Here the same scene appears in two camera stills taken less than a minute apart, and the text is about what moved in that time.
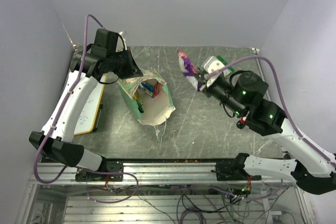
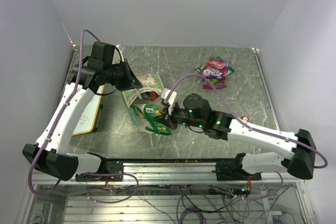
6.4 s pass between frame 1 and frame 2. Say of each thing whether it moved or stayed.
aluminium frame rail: stayed
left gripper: moved
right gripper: moved
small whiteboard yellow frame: stayed
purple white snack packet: moved
